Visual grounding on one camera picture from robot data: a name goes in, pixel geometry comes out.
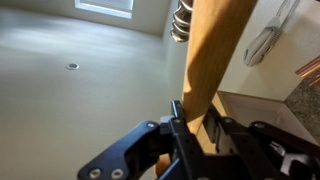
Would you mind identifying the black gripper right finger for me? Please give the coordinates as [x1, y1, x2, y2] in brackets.
[203, 104, 320, 180]

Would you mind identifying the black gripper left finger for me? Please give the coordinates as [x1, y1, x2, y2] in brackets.
[77, 99, 208, 180]

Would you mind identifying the long wooden spoon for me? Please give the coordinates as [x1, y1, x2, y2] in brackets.
[153, 0, 258, 178]

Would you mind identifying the round recessed ceiling light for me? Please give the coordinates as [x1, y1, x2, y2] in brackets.
[65, 62, 80, 71]

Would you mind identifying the bright window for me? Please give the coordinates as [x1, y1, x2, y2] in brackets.
[73, 0, 134, 20]

